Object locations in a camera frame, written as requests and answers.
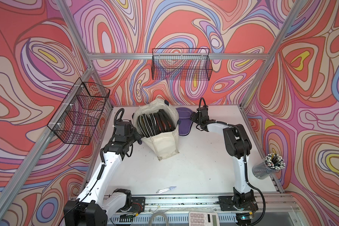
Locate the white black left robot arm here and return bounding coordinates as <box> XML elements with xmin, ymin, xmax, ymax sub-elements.
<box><xmin>64</xmin><ymin>120</ymin><xmax>141</xmax><ymax>226</ymax></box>

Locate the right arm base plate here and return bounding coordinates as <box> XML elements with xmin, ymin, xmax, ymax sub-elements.
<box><xmin>218</xmin><ymin>195</ymin><xmax>259</xmax><ymax>212</ymax></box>

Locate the black wire basket wall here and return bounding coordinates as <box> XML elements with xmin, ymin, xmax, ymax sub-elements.
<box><xmin>47</xmin><ymin>78</ymin><xmax>110</xmax><ymax>145</ymax></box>
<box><xmin>151</xmin><ymin>47</ymin><xmax>213</xmax><ymax>81</ymax></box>

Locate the black wire basket back wall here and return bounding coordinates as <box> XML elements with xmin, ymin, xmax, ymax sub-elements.
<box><xmin>151</xmin><ymin>47</ymin><xmax>213</xmax><ymax>81</ymax></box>

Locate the purple ping pong paddle case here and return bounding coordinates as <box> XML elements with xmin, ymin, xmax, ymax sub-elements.
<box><xmin>176</xmin><ymin>107</ymin><xmax>193</xmax><ymax>137</ymax></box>

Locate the black wire basket left wall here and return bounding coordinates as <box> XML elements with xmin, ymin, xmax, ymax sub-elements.
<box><xmin>47</xmin><ymin>78</ymin><xmax>110</xmax><ymax>145</ymax></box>

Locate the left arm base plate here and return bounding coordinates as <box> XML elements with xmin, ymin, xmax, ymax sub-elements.
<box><xmin>117</xmin><ymin>196</ymin><xmax>146</xmax><ymax>214</ymax></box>

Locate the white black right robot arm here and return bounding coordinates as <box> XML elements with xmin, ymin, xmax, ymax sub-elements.
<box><xmin>190</xmin><ymin>105</ymin><xmax>266</xmax><ymax>212</ymax></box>

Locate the cream canvas tote bag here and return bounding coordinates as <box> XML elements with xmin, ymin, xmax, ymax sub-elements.
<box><xmin>132</xmin><ymin>98</ymin><xmax>179</xmax><ymax>161</ymax></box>

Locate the mesh cup of pencils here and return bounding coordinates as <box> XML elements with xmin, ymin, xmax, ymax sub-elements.
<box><xmin>252</xmin><ymin>153</ymin><xmax>286</xmax><ymax>179</ymax></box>

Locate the grey looped cable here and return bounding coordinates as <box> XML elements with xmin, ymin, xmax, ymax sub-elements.
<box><xmin>148</xmin><ymin>211</ymin><xmax>170</xmax><ymax>226</ymax></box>

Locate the black white-trimmed ping pong case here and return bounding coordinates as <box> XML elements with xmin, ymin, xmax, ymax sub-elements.
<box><xmin>137</xmin><ymin>114</ymin><xmax>155</xmax><ymax>138</ymax></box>

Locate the aluminium rail front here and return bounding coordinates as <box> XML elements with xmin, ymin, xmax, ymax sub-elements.
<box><xmin>67</xmin><ymin>193</ymin><xmax>300</xmax><ymax>214</ymax></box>

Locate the small foil wrapper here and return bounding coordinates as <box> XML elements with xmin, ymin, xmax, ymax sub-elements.
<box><xmin>156</xmin><ymin>186</ymin><xmax>176</xmax><ymax>194</ymax></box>

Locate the white pink calculator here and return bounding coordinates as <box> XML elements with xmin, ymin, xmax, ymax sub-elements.
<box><xmin>188</xmin><ymin>212</ymin><xmax>220</xmax><ymax>226</ymax></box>

